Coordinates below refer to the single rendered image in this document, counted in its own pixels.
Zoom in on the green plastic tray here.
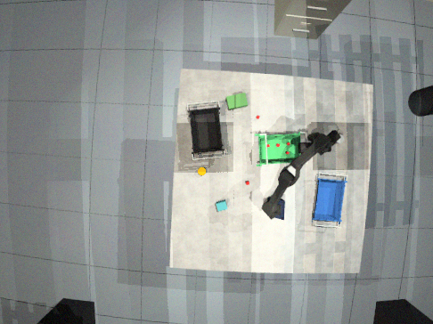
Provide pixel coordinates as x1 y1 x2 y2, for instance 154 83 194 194
255 132 302 166

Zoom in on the teal cube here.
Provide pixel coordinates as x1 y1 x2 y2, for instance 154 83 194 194
216 200 227 211

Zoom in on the green block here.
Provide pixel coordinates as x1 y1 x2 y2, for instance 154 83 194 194
226 93 248 110

